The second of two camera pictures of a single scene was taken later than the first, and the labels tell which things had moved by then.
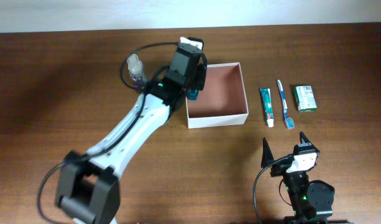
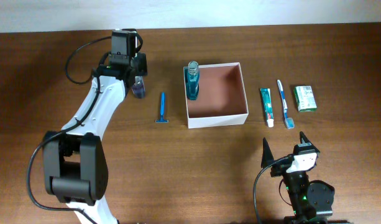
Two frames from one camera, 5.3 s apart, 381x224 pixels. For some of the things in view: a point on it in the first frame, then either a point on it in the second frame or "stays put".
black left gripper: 200,69 → 142,68
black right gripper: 267,155 stays put
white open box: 223,100 stays put
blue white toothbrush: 289,121 stays put
